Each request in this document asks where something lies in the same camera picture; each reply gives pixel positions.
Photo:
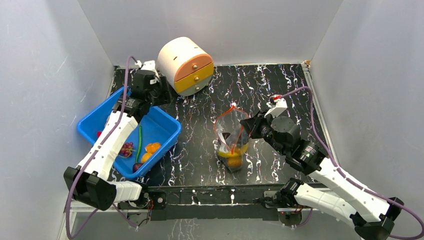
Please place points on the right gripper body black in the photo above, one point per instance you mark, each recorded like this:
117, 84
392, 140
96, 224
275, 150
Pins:
250, 124

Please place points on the red grape bunch toy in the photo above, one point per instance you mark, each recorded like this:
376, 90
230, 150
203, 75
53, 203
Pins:
127, 150

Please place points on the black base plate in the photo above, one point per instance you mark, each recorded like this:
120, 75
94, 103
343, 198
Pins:
221, 202

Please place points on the yellow banana toy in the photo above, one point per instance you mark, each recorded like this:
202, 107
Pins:
226, 151

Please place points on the crumpled orange food toy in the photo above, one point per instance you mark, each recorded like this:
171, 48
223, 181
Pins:
145, 157

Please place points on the blue plastic bin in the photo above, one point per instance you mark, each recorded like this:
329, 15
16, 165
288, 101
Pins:
157, 127

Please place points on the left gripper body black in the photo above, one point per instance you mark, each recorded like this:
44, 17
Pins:
160, 96

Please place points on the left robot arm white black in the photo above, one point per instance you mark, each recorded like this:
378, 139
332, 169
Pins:
88, 182

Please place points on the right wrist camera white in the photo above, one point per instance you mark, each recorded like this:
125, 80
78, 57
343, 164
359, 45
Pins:
278, 106

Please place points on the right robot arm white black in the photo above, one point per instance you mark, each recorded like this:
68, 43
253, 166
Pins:
372, 218

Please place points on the orange tangerine toy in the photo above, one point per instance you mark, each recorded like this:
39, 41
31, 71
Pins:
234, 162

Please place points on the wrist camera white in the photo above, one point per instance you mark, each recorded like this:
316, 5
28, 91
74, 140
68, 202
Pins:
278, 106
147, 68

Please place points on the purple mangosteen toy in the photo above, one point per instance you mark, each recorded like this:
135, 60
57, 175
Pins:
136, 166

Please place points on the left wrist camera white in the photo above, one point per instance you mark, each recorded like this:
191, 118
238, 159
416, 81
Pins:
147, 68

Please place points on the green bean toy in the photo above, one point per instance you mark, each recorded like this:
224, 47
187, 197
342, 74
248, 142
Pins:
140, 138

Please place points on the clear zip top bag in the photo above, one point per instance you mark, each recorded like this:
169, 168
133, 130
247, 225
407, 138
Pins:
229, 121

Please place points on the round white drawer cabinet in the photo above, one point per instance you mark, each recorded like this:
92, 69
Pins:
186, 66

